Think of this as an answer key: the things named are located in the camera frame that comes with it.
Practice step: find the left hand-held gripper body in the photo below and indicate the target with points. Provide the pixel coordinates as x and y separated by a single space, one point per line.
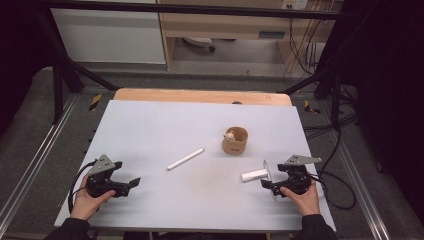
100 168

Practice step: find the thin white pen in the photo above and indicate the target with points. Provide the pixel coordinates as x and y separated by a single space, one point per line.
185 159

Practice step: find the aluminium floor rail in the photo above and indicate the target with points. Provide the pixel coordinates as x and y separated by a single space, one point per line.
40 153
363 193

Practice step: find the wooden table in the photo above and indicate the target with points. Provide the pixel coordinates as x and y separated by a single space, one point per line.
186 96

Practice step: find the wall power outlet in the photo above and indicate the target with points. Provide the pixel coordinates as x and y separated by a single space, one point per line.
295 4

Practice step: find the black curtain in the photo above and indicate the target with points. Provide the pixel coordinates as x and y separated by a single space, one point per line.
20 50
390 83

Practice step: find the office chair base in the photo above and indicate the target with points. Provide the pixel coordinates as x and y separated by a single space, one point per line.
200 41

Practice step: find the light wooden desk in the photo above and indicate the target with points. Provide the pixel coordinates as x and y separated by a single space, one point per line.
226 28

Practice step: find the white cabinet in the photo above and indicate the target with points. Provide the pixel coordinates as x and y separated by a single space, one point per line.
106 36

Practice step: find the person's right hand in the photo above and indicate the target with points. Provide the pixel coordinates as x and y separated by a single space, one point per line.
306 203

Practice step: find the person's left hand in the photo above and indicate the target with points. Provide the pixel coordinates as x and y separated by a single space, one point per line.
83 205

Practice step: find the black metal frame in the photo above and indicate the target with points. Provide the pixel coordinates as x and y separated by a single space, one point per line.
58 90

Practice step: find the yellow black tape strip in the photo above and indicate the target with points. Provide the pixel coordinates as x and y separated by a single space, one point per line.
311 107
95 102

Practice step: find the white table board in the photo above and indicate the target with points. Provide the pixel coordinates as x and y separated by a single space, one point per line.
160 133

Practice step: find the round wooden pen holder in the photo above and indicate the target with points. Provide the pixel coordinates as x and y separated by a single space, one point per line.
236 145

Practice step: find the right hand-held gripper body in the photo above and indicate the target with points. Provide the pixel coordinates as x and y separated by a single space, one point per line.
300 178

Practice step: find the thick white marker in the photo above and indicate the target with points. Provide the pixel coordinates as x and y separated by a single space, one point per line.
253 175

